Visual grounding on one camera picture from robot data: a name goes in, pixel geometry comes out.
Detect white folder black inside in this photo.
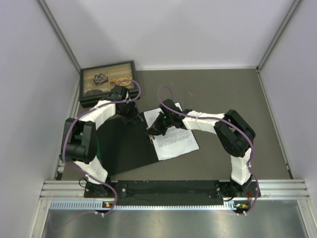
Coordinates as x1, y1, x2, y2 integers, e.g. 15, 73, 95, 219
97, 113, 160, 176

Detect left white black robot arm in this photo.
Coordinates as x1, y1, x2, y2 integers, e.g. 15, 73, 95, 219
61, 85, 139, 197

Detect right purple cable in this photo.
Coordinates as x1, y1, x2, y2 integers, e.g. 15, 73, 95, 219
158, 86, 261, 216

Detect dark green glass-lid box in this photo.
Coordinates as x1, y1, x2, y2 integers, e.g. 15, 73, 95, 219
79, 60, 139, 108

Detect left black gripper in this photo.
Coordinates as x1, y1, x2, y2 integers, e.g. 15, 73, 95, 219
117, 100, 143, 125

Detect aluminium rail frame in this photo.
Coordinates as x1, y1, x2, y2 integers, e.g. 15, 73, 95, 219
40, 179, 310, 200

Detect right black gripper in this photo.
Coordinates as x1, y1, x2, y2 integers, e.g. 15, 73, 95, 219
146, 112, 174, 136

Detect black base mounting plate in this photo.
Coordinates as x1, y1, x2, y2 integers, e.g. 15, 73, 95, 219
84, 180, 263, 202

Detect purple cable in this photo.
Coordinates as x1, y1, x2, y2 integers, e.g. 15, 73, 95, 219
61, 79, 142, 216
158, 86, 261, 216

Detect printed white paper sheets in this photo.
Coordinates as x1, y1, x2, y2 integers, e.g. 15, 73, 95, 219
144, 103, 199, 161

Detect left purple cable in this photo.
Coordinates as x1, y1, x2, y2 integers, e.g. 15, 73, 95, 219
61, 79, 142, 216

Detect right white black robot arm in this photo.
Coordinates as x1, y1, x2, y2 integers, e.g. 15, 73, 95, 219
146, 99, 256, 196

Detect green folded t-shirt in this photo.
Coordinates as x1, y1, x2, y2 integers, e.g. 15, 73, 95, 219
96, 140, 102, 160

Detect grey slotted cable duct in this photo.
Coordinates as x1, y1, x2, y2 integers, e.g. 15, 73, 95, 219
50, 200, 247, 211

